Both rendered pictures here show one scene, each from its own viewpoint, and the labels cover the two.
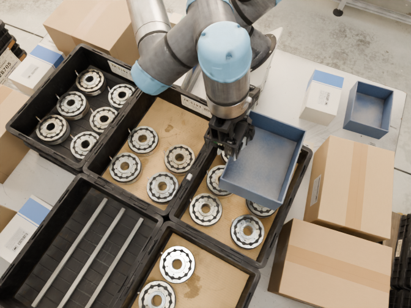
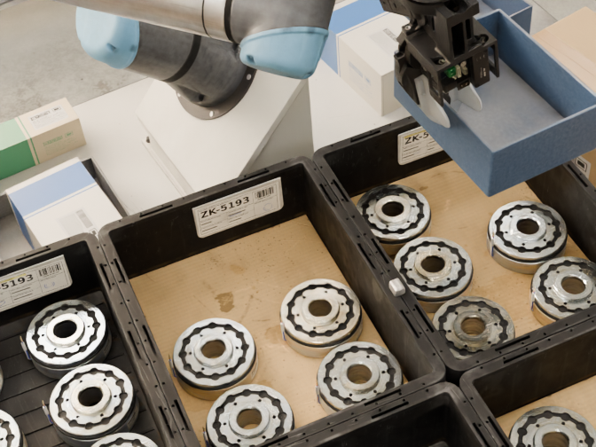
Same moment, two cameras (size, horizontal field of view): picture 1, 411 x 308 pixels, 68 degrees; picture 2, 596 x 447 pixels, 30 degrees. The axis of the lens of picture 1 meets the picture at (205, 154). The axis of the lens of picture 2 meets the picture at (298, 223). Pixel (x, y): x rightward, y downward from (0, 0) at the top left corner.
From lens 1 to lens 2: 75 cm
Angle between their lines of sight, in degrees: 30
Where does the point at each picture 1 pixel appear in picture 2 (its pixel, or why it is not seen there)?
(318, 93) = (372, 43)
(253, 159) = (476, 121)
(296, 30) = (108, 70)
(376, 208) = not seen: outside the picture
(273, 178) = (537, 116)
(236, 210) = (511, 292)
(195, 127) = (268, 254)
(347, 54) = not seen: hidden behind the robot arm
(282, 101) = (321, 118)
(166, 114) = (186, 288)
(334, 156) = not seen: hidden behind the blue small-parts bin
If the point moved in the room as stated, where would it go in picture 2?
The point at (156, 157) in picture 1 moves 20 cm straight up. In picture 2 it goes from (273, 363) to (258, 260)
